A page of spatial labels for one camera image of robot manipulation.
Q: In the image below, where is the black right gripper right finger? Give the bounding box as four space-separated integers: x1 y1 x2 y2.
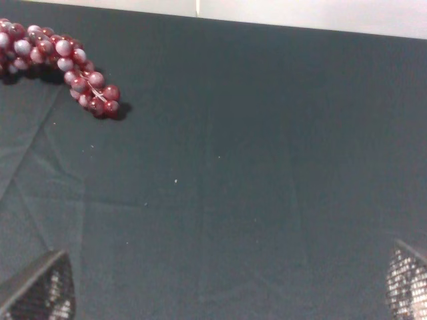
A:
386 239 426 320

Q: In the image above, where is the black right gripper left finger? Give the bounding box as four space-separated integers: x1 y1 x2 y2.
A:
1 250 76 320

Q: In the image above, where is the black tablecloth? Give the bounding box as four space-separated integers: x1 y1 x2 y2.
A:
1 1 426 319

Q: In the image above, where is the red artificial grape bunch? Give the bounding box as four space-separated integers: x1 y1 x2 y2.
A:
1 18 120 119

